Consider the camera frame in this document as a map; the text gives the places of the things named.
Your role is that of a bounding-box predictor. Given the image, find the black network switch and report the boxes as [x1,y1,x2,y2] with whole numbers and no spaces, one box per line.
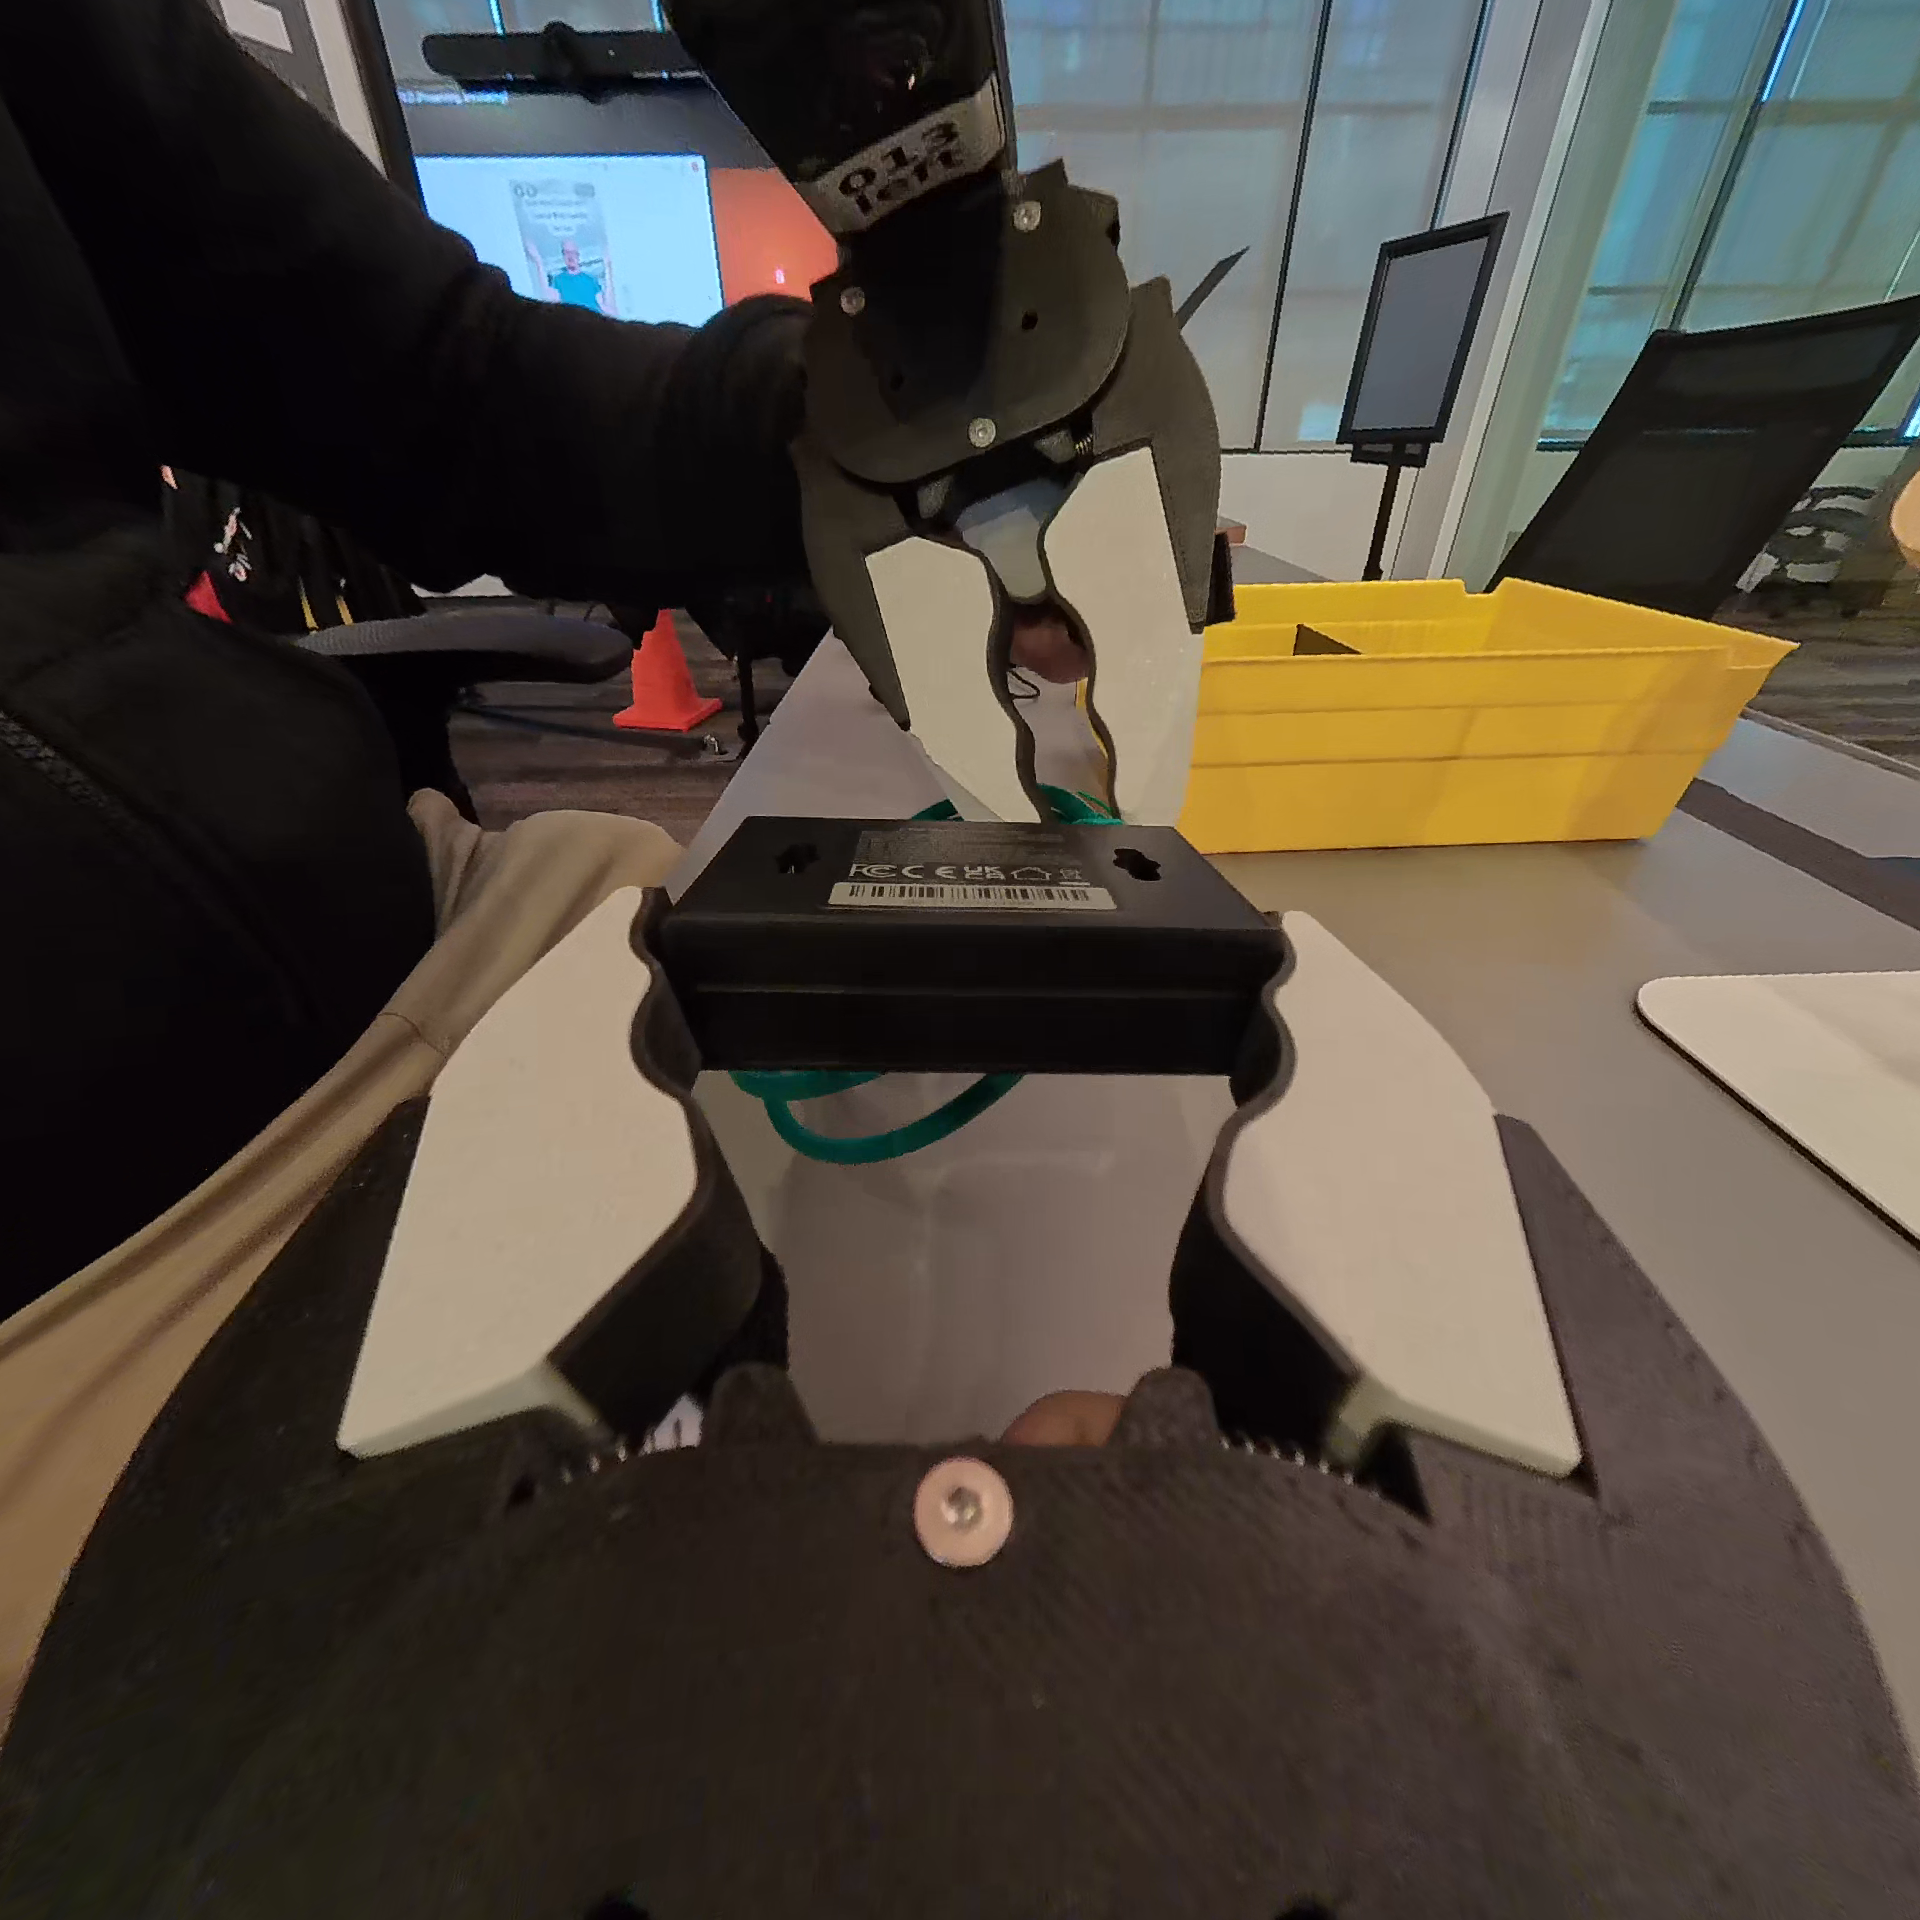
[649,814,1290,1080]

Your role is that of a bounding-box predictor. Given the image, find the yellow plastic bin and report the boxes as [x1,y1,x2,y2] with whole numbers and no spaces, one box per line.
[1177,576,1800,854]

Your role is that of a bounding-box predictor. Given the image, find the person's left forearm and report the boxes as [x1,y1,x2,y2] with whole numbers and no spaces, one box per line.
[0,0,824,619]

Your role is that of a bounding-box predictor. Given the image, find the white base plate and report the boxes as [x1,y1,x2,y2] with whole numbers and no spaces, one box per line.
[1634,966,1920,1244]

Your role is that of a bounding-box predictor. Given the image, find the black display on stand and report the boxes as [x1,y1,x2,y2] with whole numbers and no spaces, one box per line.
[1334,207,1510,579]

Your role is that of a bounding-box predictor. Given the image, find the large wall screen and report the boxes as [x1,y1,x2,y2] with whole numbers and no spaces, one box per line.
[394,83,846,329]

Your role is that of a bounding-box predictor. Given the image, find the black video bar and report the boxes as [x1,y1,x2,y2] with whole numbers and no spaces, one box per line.
[423,16,717,84]

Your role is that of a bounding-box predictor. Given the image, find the orange traffic cone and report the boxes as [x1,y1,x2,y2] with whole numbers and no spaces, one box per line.
[611,604,726,734]

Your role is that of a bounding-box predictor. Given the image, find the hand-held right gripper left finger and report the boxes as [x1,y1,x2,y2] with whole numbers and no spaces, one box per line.
[336,886,787,1460]

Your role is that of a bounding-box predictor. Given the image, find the green ethernet cable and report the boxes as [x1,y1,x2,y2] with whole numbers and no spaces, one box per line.
[726,779,1126,1166]

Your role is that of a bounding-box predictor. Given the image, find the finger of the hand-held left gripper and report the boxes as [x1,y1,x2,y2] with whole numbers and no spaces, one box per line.
[1043,446,1206,830]
[866,530,1046,826]

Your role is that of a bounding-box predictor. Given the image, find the person's torso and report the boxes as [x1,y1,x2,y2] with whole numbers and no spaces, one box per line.
[0,447,450,1322]

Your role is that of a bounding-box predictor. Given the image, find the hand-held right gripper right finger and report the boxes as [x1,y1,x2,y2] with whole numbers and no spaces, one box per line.
[1169,904,1584,1480]

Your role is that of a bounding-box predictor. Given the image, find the black mesh office chair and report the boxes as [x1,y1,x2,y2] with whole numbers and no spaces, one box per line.
[1484,292,1920,619]

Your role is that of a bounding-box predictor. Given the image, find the framed black white poster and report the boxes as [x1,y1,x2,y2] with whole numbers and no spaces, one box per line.
[207,0,426,202]

